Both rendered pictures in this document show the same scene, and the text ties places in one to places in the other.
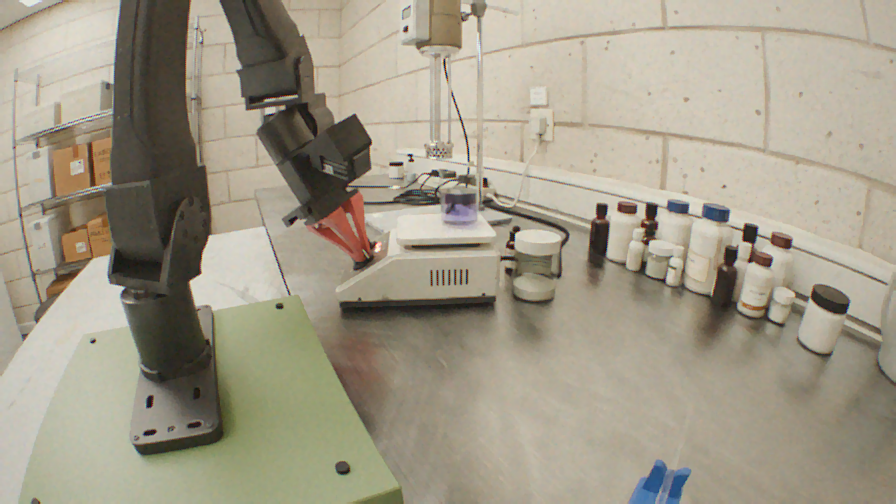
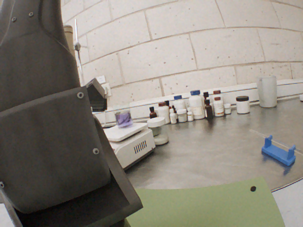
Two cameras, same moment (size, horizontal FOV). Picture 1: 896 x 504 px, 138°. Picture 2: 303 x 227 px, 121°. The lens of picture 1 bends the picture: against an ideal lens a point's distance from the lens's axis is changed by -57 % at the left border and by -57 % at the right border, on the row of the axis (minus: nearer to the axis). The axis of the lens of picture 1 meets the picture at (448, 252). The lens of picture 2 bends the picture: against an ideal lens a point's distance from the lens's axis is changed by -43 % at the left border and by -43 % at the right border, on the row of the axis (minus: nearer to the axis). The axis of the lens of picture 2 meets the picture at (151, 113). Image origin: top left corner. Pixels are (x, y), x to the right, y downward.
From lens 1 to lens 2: 0.25 m
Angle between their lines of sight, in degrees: 42
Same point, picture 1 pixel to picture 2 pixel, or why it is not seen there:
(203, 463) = not seen: outside the picture
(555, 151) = (113, 99)
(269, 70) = not seen: hidden behind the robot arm
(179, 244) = (114, 160)
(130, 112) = (39, 11)
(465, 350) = (175, 164)
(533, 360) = (196, 153)
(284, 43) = not seen: hidden behind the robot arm
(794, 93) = (203, 49)
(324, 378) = (189, 192)
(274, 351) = (146, 207)
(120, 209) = (16, 148)
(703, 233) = (196, 100)
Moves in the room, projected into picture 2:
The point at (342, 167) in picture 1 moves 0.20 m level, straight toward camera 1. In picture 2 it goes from (100, 104) to (222, 85)
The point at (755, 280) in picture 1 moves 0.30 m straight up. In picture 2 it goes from (218, 105) to (206, 38)
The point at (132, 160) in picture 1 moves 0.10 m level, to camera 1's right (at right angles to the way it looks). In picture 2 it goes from (37, 66) to (171, 54)
